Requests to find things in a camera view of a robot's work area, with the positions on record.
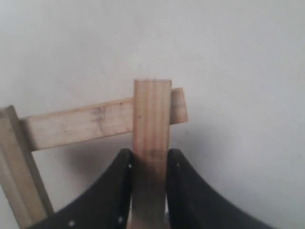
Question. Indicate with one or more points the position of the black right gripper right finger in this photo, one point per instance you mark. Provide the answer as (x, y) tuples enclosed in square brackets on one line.
[(194, 204)]

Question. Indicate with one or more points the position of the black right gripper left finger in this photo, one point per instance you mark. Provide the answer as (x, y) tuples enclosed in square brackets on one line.
[(105, 205)]

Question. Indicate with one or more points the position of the light wood slat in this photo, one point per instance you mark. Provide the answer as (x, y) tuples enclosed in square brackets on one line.
[(151, 124)]

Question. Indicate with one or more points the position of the darker wood slat with screws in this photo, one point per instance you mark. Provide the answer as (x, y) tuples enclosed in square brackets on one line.
[(78, 125)]

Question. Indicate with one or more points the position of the grooved wood post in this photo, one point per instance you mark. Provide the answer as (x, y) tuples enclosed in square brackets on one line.
[(19, 175)]

